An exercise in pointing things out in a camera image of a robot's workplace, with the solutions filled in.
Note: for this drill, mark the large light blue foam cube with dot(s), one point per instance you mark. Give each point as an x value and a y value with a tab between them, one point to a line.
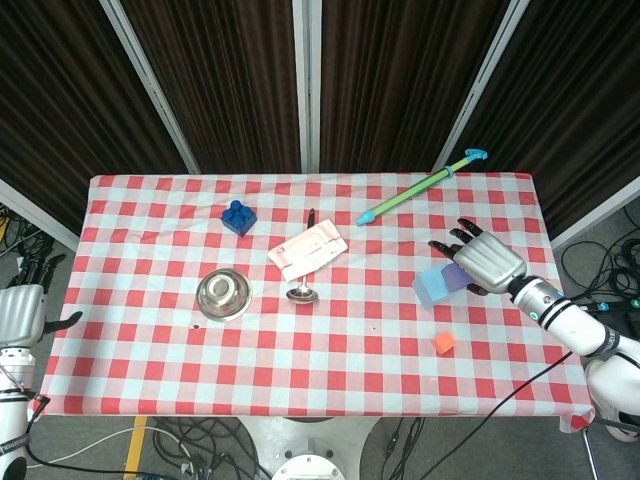
430	291

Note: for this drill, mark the red white checked tablecloth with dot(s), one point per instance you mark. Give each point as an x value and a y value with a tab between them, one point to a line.
320	350

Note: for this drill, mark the dark brown curtain panel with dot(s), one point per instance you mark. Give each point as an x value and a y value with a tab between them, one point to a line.
225	85
400	85
60	100
575	100

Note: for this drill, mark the black power strip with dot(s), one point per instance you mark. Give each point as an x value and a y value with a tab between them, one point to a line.
617	305

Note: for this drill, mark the pink white wet wipes pack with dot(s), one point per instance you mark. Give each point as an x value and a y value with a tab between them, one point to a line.
307	250

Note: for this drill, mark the purple foam cube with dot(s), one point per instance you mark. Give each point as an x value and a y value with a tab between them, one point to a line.
456	277

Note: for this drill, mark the small orange foam cube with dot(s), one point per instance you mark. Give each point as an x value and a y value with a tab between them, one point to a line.
443	344

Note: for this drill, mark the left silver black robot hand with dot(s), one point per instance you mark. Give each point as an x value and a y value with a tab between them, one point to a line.
20	315

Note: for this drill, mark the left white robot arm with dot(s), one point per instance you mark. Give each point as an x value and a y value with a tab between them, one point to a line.
12	415

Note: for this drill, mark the white partition post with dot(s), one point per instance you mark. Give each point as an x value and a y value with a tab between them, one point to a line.
307	85
595	212
35	212
480	85
150	85

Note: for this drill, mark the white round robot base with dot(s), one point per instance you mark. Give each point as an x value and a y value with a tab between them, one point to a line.
310	445

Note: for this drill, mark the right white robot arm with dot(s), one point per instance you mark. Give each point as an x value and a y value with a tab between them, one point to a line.
575	325

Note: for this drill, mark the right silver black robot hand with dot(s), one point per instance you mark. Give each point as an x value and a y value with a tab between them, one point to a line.
487	260

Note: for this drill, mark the blue toy building brick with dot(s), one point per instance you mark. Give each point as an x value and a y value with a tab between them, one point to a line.
240	221

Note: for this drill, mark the stainless steel bowl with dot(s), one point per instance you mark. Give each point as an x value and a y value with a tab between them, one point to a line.
225	296

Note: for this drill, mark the green blue water squirter toy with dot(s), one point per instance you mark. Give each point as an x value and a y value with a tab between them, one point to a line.
410	192

